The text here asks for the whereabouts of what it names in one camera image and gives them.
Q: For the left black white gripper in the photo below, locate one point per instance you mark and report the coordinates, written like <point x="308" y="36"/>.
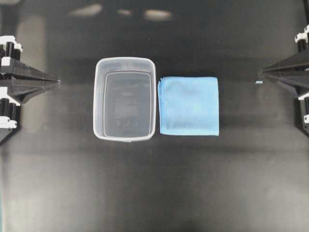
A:
<point x="22" y="90"/>

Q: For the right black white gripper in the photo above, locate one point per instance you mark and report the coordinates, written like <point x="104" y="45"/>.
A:
<point x="296" y="82"/>

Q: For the clear plastic container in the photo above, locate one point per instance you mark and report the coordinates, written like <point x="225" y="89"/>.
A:
<point x="124" y="103"/>

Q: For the blue folded towel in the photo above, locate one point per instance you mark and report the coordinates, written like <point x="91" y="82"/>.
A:
<point x="189" y="106"/>

